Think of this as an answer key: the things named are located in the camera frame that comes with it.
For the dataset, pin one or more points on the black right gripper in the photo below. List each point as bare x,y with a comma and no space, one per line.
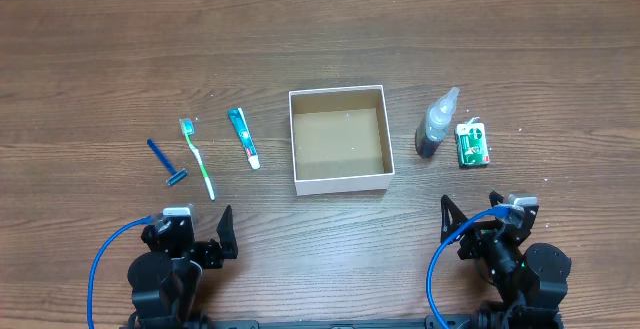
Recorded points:
480,235

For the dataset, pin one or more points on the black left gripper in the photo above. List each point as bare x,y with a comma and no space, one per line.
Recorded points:
201,248

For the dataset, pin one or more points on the green white soap packet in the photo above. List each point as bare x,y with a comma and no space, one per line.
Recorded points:
471,142

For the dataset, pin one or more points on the blue disposable razor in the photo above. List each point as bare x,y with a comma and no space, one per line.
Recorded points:
175,175

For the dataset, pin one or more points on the clear dark liquid bottle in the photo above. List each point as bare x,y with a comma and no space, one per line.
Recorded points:
434,126

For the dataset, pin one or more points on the green white toothbrush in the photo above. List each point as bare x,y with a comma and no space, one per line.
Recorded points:
188,129

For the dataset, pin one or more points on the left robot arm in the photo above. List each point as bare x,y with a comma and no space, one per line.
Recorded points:
165,280

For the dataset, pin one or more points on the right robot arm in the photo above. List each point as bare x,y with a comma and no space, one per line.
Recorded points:
531,284

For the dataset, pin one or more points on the teal white toothpaste tube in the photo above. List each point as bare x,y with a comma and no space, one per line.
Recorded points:
238,120

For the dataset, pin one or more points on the white cardboard box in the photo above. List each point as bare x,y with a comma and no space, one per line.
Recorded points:
340,140

